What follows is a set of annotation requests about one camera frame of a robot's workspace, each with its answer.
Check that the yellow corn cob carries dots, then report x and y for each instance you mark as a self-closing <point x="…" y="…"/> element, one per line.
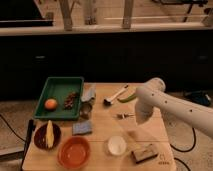
<point x="49" y="135"/>

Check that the brown grape bunch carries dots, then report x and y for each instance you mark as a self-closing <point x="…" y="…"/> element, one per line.
<point x="69" y="101"/>

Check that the silver metal fork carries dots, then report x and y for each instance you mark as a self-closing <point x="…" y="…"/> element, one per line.
<point x="123" y="116"/>

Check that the green plastic tray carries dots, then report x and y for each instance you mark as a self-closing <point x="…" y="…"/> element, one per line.
<point x="59" y="88"/>

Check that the red bowl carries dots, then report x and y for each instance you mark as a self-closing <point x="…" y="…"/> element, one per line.
<point x="74" y="153"/>

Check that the grey folded cloth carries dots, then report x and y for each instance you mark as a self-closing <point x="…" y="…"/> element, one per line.
<point x="89" y="94"/>

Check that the dark maroon plate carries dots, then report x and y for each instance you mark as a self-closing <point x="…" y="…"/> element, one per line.
<point x="40" y="137"/>

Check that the orange fruit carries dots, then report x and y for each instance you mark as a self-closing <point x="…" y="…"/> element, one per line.
<point x="50" y="104"/>

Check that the white cup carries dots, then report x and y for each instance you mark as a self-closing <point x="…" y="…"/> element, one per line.
<point x="117" y="145"/>

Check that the blue sponge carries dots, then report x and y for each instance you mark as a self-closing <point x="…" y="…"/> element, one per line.
<point x="82" y="128"/>

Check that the wooden cutting board table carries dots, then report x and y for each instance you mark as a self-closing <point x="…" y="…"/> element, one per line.
<point x="105" y="125"/>

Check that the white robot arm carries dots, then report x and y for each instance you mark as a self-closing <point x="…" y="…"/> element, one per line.
<point x="152" y="94"/>

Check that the teal object on floor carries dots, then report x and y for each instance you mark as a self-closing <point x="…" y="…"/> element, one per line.
<point x="200" y="98"/>

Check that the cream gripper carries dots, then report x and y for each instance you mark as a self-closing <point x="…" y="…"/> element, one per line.
<point x="142" y="116"/>

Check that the black table clamp bar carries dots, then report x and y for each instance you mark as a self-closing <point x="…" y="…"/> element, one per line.
<point x="30" y="130"/>

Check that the small metal cup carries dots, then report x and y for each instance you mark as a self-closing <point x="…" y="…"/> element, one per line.
<point x="85" y="110"/>

